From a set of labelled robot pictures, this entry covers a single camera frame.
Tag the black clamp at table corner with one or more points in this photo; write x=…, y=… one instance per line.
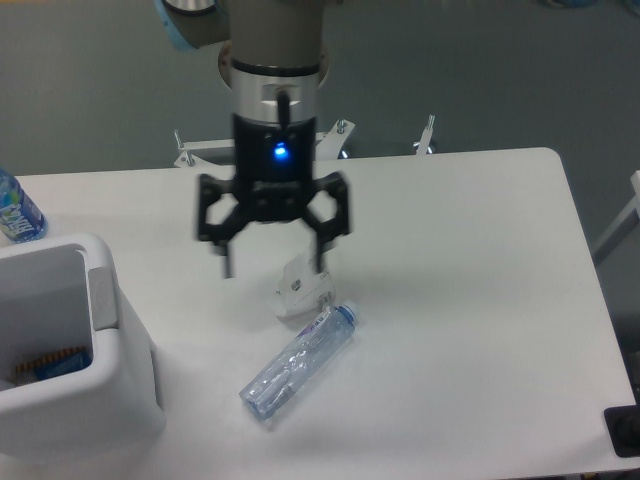
x=623, y=427

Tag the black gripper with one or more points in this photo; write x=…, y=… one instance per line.
x=273, y=182

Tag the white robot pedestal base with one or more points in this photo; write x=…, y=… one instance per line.
x=329, y=145

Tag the crumpled white paper packet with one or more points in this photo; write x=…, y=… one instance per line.
x=302, y=290

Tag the white frame at right edge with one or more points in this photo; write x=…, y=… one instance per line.
x=620, y=227

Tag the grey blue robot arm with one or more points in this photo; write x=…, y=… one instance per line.
x=274, y=75

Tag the blue snack packet in bin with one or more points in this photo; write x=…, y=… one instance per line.
x=52, y=365

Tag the white push-lid trash can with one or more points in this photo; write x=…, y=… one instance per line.
x=60, y=293

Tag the blue labelled water bottle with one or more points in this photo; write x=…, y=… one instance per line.
x=21, y=220

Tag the clear empty plastic bottle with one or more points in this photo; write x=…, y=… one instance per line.
x=289, y=370

